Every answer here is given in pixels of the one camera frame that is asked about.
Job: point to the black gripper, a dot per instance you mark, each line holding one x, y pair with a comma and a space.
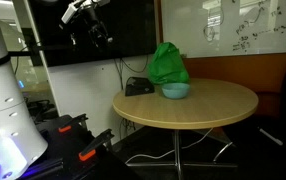
95, 20

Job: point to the light blue bowl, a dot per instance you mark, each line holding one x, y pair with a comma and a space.
175, 90

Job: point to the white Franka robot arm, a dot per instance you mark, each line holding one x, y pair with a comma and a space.
3, 100

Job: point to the black mesh tray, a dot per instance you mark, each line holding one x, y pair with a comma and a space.
139, 86

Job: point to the green plastic bag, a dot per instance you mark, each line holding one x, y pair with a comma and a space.
167, 65

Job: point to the black clamp with orange tip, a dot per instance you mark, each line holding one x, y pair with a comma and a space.
70, 124
94, 145

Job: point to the round wooden table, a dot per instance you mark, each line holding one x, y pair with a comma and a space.
196, 106

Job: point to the black robot mounting board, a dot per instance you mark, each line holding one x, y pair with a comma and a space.
73, 156

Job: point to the whiteboard with writing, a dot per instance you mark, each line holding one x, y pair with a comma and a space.
233, 26

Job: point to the metal table base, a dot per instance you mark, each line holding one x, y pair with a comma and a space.
177, 156

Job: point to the orange bench seat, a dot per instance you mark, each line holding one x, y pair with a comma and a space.
249, 76

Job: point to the large black wall screen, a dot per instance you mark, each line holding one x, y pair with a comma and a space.
116, 30

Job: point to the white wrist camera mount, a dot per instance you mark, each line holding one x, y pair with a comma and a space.
70, 12

